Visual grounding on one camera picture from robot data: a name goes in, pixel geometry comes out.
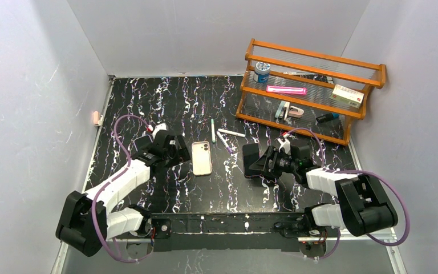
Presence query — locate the bare black phone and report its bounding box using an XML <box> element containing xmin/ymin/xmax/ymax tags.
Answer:
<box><xmin>242</xmin><ymin>143</ymin><xmax>261</xmax><ymax>178</ymax></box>

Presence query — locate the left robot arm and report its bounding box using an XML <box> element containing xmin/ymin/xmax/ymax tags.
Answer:
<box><xmin>55</xmin><ymin>129</ymin><xmax>191</xmax><ymax>257</ymax></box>

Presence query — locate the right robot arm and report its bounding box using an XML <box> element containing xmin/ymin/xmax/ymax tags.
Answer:
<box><xmin>242</xmin><ymin>138</ymin><xmax>398</xmax><ymax>236</ymax></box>

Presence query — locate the purple capped white marker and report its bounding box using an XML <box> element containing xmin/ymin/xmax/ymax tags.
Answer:
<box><xmin>216</xmin><ymin>130</ymin><xmax>233</xmax><ymax>154</ymax></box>

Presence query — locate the green capped white marker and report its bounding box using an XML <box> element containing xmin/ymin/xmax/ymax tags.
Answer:
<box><xmin>210</xmin><ymin>118</ymin><xmax>216</xmax><ymax>143</ymax></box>

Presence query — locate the white pen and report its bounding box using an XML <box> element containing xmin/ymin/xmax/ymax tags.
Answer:
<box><xmin>218</xmin><ymin>128</ymin><xmax>246</xmax><ymax>138</ymax></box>

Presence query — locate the light blue stapler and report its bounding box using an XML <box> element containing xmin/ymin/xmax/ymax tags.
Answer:
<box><xmin>274</xmin><ymin>100</ymin><xmax>290</xmax><ymax>120</ymax></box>

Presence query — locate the orange wooden shelf rack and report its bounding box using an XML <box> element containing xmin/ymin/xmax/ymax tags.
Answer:
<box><xmin>236</xmin><ymin>39</ymin><xmax>387</xmax><ymax>146</ymax></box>

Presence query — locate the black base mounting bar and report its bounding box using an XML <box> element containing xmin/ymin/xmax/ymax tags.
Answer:
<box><xmin>151</xmin><ymin>212</ymin><xmax>309</xmax><ymax>252</ymax></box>

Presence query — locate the blue white round jar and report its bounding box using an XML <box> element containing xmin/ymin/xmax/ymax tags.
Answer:
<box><xmin>253</xmin><ymin>62</ymin><xmax>271</xmax><ymax>83</ymax></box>

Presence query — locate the white red small box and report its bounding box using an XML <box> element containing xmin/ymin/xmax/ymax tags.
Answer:
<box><xmin>330</xmin><ymin>84</ymin><xmax>364</xmax><ymax>108</ymax></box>

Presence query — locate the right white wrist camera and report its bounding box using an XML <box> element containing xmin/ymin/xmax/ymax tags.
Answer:
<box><xmin>277</xmin><ymin>136</ymin><xmax>291</xmax><ymax>154</ymax></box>

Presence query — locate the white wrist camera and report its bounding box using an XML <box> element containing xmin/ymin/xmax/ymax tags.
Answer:
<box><xmin>152</xmin><ymin>123</ymin><xmax>168</xmax><ymax>140</ymax></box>
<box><xmin>277</xmin><ymin>136</ymin><xmax>291</xmax><ymax>154</ymax></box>

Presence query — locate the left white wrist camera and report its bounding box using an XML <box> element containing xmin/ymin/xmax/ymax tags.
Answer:
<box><xmin>152</xmin><ymin>123</ymin><xmax>168</xmax><ymax>140</ymax></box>

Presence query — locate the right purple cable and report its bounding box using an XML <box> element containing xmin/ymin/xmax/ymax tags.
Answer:
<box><xmin>281</xmin><ymin>127</ymin><xmax>411</xmax><ymax>261</ymax></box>

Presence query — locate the purple cable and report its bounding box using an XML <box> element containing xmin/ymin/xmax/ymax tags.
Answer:
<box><xmin>281</xmin><ymin>127</ymin><xmax>411</xmax><ymax>261</ymax></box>
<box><xmin>90</xmin><ymin>115</ymin><xmax>156</xmax><ymax>264</ymax></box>

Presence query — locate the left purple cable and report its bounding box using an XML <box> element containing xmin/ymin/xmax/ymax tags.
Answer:
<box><xmin>90</xmin><ymin>115</ymin><xmax>156</xmax><ymax>264</ymax></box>

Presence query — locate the pink wall clip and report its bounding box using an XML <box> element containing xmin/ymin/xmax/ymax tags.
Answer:
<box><xmin>92</xmin><ymin>111</ymin><xmax>103</xmax><ymax>127</ymax></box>

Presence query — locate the aluminium frame rail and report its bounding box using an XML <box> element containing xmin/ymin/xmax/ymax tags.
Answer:
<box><xmin>62</xmin><ymin>215</ymin><xmax>398</xmax><ymax>243</ymax></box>

